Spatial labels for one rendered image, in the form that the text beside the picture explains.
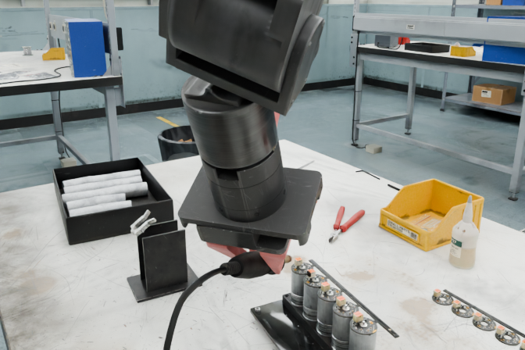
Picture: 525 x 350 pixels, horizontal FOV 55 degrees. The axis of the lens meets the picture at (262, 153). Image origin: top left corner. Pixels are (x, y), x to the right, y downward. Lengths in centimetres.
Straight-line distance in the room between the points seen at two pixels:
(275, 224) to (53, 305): 37
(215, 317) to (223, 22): 41
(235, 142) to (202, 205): 9
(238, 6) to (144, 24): 475
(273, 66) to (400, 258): 52
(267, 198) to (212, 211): 5
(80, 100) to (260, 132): 460
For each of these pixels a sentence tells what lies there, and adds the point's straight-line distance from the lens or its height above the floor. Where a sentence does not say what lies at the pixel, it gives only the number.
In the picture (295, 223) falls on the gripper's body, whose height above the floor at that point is 94.
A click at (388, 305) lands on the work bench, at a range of 64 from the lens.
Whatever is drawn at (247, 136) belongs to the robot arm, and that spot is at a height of 102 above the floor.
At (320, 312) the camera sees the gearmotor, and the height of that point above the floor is 80.
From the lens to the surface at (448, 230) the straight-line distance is 79.
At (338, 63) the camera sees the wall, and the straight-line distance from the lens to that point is 636.
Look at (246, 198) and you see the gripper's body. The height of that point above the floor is 96.
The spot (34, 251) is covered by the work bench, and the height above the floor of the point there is 75.
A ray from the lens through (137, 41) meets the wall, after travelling 499.
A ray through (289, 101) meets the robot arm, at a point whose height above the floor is 104.
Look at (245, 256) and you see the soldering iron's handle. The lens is 39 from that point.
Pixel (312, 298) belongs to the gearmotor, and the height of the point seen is 80.
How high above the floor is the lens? 110
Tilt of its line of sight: 18 degrees down
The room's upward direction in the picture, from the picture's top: straight up
